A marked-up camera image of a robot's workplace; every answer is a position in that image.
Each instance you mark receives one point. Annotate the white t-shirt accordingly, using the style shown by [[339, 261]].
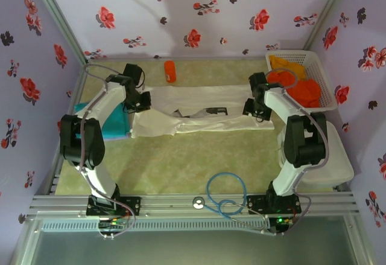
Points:
[[156, 123]]

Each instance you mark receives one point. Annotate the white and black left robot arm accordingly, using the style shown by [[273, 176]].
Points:
[[99, 105]]

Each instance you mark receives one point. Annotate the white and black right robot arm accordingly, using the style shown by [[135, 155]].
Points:
[[277, 102]]

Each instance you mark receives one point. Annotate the teal folded t-shirt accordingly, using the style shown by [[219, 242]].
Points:
[[114, 123]]

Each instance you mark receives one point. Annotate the orange plastic bottle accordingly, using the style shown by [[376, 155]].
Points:
[[169, 72]]

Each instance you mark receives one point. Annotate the yellow t-shirt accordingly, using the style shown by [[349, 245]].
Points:
[[286, 64]]

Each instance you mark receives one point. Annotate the orange t-shirt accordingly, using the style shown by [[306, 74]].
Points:
[[307, 93]]

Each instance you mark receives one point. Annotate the white plastic laundry basket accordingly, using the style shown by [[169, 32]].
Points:
[[319, 62]]

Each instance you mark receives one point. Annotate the white plastic bin lid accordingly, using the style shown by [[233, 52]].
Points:
[[337, 168]]

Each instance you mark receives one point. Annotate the blue stethoscope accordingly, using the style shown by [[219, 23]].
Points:
[[198, 203]]

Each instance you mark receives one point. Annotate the green circuit board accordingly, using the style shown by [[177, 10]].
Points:
[[283, 221], [111, 224]]

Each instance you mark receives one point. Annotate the aluminium side rail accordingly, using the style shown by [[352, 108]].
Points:
[[80, 78]]

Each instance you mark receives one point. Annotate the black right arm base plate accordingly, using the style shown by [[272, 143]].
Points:
[[256, 204]]

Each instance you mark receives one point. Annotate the aluminium frame rail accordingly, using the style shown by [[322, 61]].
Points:
[[169, 201]]

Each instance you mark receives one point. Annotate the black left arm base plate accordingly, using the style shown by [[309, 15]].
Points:
[[132, 206]]

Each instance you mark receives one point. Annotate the aluminium frame post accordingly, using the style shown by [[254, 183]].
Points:
[[327, 14], [58, 14]]

